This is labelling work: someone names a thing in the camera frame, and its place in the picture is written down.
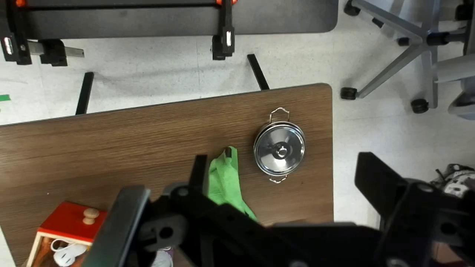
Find grey office chair base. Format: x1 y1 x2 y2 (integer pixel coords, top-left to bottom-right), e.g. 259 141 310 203
339 0 475 120

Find white cup in drawer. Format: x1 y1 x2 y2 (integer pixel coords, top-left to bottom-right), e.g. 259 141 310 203
50 238 89 267

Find green cloth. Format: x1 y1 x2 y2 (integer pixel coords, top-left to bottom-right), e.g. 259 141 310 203
204 145 258 222

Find steel pot with lid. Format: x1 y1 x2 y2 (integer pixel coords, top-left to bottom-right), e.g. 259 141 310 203
252 105 307 185

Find black workbench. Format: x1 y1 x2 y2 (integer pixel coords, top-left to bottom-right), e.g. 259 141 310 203
0 0 339 40

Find black clamp with orange handle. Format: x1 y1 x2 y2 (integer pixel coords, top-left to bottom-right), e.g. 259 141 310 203
210 0 237 62
0 0 34 66

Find small black block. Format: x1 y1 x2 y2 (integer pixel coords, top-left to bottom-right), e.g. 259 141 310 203
38 37 68 68

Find white connector with black cables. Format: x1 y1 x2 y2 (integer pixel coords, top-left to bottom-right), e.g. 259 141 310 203
433 161 475 200

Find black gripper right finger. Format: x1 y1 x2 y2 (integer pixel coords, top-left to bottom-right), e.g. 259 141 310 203
354 151 432 224

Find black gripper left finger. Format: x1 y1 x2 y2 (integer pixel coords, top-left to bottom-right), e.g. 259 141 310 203
172 154 219 219

